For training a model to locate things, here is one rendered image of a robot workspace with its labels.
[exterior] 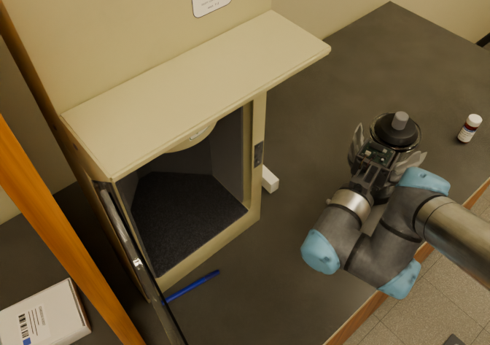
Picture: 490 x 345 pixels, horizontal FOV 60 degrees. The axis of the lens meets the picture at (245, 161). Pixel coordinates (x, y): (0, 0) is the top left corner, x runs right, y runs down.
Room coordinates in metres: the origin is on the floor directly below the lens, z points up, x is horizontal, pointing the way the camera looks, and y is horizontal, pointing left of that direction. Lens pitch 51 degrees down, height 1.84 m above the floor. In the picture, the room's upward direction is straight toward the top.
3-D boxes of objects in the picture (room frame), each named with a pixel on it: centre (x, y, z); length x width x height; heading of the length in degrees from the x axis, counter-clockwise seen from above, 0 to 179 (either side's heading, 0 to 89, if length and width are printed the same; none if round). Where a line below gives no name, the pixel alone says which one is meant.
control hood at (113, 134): (0.39, 0.05, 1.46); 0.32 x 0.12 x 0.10; 131
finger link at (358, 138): (0.61, -0.25, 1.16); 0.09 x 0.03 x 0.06; 2
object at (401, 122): (0.63, -0.33, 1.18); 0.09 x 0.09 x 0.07
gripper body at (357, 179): (0.51, -0.24, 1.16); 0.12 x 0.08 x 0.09; 146
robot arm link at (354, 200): (0.44, -0.20, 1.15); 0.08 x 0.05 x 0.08; 56
